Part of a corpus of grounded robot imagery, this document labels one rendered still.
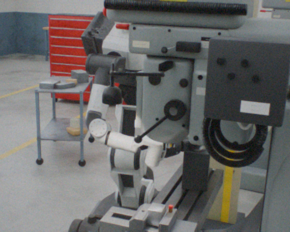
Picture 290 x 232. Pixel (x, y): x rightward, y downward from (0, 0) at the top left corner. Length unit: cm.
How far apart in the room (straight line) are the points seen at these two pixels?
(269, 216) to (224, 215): 221
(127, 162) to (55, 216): 163
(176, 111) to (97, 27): 80
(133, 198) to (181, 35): 128
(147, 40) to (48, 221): 250
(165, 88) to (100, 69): 50
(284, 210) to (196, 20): 64
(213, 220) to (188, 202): 174
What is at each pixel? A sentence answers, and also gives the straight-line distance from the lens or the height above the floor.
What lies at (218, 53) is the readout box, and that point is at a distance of 108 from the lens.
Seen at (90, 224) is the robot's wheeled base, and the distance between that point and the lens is 238.
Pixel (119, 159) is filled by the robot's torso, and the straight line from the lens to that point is 219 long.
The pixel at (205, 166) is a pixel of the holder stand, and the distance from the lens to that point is 198.
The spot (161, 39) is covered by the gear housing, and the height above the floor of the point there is 169.
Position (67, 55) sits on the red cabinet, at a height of 81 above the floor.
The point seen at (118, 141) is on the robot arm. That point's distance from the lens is 181.
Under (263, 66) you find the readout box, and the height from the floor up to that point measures 166.
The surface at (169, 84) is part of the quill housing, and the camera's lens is 141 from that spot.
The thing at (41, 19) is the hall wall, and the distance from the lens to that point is 1258.
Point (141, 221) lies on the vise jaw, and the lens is 155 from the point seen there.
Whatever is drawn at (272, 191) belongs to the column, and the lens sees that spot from 138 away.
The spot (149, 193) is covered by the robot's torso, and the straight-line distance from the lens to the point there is 247.
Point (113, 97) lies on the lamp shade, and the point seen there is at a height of 147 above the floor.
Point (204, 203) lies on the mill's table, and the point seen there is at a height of 94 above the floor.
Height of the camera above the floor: 183
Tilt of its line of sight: 16 degrees down
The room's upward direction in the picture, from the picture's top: 2 degrees clockwise
